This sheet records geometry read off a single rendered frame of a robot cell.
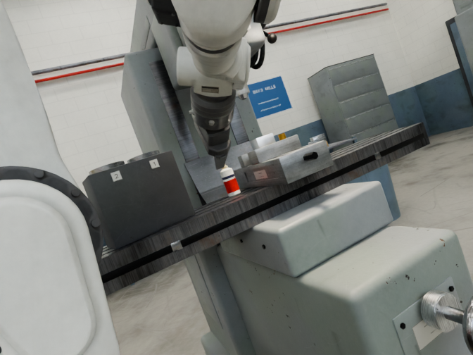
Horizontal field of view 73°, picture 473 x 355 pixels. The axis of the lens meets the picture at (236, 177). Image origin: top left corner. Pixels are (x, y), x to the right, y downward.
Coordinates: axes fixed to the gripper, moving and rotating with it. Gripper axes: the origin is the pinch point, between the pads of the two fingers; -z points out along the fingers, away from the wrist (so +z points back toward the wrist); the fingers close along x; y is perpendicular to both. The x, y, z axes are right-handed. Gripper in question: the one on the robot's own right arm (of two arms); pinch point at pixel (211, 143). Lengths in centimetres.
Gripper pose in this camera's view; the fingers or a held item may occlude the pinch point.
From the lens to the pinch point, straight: 77.2
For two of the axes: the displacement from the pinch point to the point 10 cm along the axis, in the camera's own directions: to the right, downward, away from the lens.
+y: -9.1, 3.3, -2.7
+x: -4.1, -8.2, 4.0
